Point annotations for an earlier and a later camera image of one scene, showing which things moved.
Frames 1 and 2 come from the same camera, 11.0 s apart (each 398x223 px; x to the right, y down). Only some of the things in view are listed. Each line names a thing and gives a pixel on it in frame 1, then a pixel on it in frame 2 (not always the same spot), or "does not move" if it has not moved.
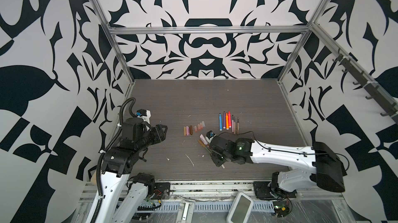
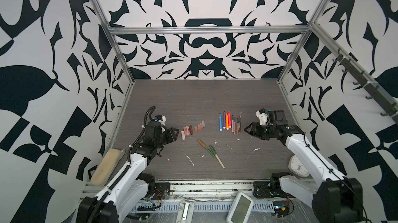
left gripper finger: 161,129 → 171,135
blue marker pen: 220,122 does not move
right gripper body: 217,159 → 267,131
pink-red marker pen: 229,119 does not move
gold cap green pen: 207,149 does not move
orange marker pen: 227,124 does not move
